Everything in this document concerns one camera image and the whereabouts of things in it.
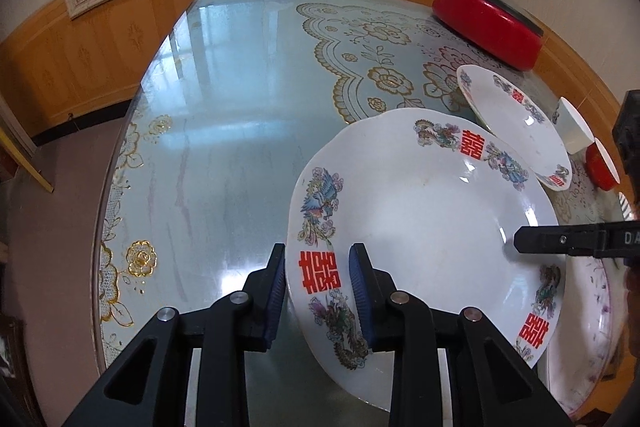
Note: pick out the floral lace tablecloth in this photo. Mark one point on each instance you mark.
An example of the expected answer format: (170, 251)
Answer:
(240, 157)

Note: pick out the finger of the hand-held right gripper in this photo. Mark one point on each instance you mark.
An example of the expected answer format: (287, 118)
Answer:
(560, 240)

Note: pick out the white bowl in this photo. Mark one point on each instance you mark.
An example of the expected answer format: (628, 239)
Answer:
(575, 127)

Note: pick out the red bowl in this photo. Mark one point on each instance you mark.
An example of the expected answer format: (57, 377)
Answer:
(602, 167)

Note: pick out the white plate pink floral rim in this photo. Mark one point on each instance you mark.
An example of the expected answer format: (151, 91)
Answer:
(585, 332)

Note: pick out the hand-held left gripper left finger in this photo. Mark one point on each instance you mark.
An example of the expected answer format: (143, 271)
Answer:
(274, 302)

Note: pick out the large white phoenix print plate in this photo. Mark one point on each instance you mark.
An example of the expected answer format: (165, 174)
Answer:
(425, 227)

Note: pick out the red electric cooking pot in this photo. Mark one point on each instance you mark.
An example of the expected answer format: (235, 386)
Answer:
(480, 29)

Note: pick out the small white phoenix print plate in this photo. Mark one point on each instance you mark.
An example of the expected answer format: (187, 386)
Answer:
(505, 117)

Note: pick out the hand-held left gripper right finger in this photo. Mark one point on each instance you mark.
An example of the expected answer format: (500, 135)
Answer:
(361, 302)

